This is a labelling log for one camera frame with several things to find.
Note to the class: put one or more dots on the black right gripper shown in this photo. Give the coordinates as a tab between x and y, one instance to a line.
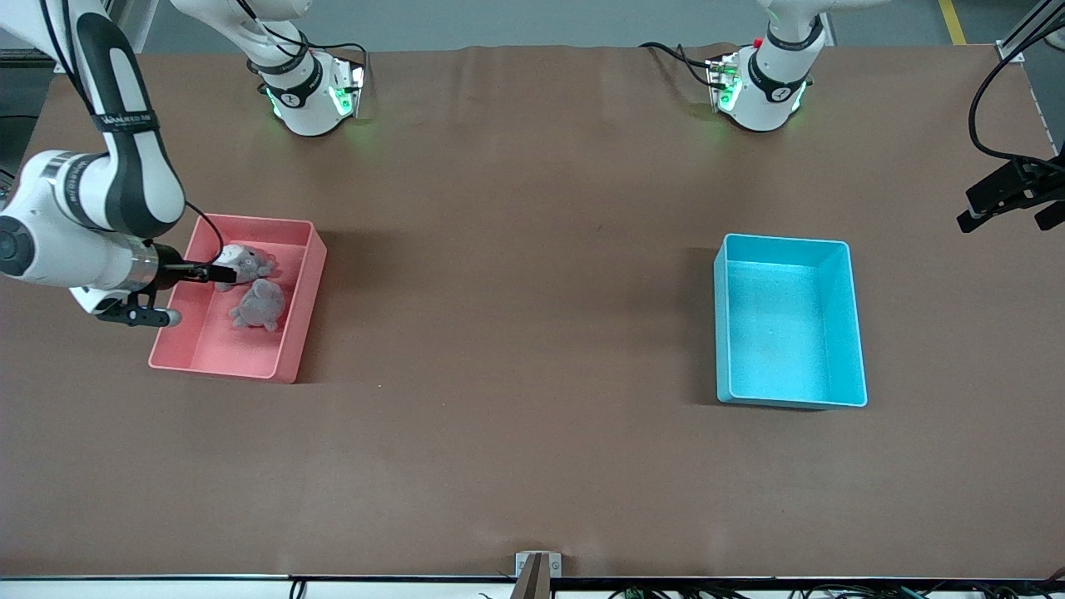
169	263

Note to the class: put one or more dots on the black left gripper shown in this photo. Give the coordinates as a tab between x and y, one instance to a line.
1022	180

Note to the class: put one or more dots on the grey plush toy white face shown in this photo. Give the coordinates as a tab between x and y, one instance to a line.
254	264

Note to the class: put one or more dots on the plain grey plush toy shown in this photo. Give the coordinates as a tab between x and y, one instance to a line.
262	304

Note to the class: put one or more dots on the right arm base connector plate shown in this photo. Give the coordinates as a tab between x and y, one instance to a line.
354	79

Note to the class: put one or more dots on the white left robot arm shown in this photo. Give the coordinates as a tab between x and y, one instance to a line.
770	100

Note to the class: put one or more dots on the left arm base connector plate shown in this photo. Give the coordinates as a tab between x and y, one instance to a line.
720	75

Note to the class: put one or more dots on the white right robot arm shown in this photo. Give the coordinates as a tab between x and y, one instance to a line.
125	191

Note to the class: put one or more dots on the pink plastic box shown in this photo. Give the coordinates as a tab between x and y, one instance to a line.
241	349

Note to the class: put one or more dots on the blue plastic box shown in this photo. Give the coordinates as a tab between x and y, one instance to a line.
782	349

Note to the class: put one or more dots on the brown table cover sheet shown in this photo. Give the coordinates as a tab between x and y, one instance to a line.
532	457

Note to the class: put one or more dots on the aluminium frame profile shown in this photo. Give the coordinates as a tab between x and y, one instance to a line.
1019	37
25	58

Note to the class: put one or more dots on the brown camera post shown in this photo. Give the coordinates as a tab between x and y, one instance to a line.
532	582

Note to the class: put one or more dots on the small metal bracket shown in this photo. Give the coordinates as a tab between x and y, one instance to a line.
556	566

